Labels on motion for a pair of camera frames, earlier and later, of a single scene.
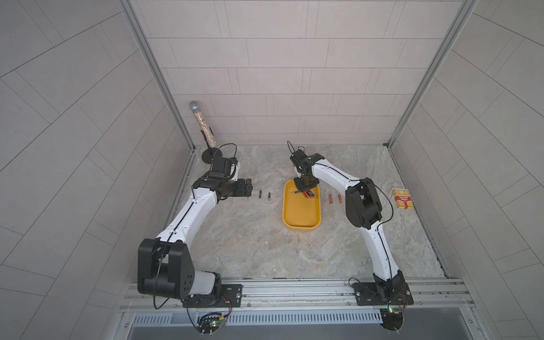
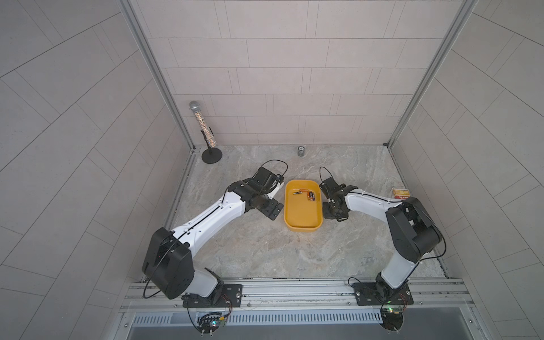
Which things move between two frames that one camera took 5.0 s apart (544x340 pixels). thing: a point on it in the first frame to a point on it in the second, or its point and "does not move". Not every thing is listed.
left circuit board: (210, 322) does not move
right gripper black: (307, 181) to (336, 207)
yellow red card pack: (403, 199) does not move
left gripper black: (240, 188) to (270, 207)
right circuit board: (392, 319) does not move
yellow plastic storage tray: (300, 213) does not move
